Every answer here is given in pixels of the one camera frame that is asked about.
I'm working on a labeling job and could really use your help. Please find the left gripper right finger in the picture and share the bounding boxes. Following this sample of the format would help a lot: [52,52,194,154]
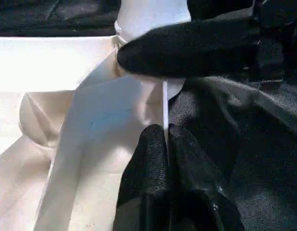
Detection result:
[168,124,245,231]

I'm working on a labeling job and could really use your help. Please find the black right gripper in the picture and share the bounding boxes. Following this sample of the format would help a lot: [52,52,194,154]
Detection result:
[186,0,297,85]

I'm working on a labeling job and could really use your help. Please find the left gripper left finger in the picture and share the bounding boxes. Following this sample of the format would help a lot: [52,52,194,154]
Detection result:
[112,124,172,231]

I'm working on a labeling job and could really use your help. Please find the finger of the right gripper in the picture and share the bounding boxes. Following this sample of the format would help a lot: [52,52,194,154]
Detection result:
[116,18,261,80]

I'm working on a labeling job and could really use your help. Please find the white plastic table leg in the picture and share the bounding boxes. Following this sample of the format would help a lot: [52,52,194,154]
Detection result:
[114,0,192,46]

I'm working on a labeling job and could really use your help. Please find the white plastic table top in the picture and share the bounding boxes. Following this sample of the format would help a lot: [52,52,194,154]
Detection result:
[0,36,185,231]

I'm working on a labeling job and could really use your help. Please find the black plastic mat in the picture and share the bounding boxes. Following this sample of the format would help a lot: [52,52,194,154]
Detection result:
[0,0,297,231]

